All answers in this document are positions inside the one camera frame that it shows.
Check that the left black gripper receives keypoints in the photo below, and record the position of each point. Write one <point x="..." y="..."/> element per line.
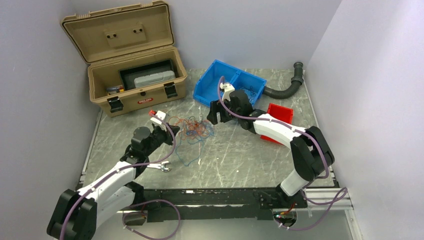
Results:
<point x="168" y="137"/>

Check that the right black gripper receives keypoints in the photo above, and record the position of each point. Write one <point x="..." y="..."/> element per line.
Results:
<point x="216" y="107"/>

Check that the red plastic bin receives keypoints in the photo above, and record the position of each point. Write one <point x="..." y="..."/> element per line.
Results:
<point x="281" y="113"/>

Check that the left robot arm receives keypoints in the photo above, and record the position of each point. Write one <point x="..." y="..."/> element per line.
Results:
<point x="78" y="213"/>

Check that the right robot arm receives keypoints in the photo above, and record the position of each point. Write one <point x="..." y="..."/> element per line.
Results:
<point x="310" y="151"/>

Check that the blue double plastic bin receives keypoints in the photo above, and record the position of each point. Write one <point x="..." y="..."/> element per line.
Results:
<point x="205" y="90"/>

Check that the silver open-end wrench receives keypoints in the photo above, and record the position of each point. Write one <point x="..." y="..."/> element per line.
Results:
<point x="163" y="166"/>

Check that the grey case in toolbox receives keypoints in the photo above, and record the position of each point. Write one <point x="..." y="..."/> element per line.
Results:
<point x="155" y="78"/>

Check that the yellow black tool in toolbox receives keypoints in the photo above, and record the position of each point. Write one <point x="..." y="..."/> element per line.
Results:
<point x="114" y="89"/>

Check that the black tray in toolbox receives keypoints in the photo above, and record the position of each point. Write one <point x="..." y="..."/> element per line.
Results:
<point x="128" y="75"/>

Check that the tan plastic toolbox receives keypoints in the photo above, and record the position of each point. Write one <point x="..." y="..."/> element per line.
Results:
<point x="122" y="37"/>

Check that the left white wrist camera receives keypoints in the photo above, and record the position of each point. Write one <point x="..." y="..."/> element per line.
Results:
<point x="158" y="119"/>

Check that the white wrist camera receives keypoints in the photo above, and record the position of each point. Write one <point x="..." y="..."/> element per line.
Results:
<point x="158" y="119"/>
<point x="226" y="89"/>

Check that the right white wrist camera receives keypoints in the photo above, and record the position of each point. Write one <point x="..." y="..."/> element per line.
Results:
<point x="226" y="89"/>

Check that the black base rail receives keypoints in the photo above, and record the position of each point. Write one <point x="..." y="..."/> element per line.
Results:
<point x="170" y="212"/>

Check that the aluminium frame rail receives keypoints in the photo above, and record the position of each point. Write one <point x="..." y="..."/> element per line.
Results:
<point x="331" y="200"/>

